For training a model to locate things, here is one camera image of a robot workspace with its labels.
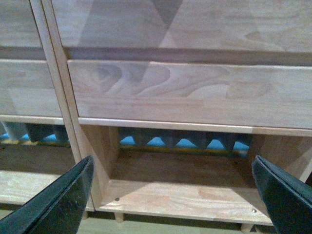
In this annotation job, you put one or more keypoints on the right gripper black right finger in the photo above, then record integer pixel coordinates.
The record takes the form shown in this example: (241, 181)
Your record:
(288, 200)

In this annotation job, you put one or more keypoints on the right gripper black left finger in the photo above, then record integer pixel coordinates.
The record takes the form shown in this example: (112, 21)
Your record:
(58, 208)

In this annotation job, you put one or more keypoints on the right wooden shelf unit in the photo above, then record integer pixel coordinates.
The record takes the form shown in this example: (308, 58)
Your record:
(193, 69)

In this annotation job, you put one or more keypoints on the wooden shelf unit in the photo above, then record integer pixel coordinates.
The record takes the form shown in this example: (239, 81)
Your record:
(37, 131)
(193, 69)

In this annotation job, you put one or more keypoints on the left wooden shelf unit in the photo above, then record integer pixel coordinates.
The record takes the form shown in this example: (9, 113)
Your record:
(37, 131)

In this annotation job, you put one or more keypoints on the blue and yellow floor mat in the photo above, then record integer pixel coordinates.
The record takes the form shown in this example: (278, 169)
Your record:
(241, 145)

